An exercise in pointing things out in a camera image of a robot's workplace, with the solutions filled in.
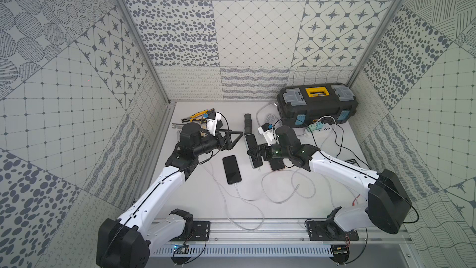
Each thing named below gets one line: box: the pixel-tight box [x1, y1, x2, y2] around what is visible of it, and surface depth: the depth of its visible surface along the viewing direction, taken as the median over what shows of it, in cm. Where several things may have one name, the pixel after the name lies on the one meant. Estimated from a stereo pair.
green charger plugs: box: [307, 121, 325, 132], surface depth 103 cm
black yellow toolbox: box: [276, 83, 359, 128], surface depth 100 cm
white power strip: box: [305, 123, 338, 135], surface depth 106 cm
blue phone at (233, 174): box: [222, 155, 242, 185], surface depth 95 cm
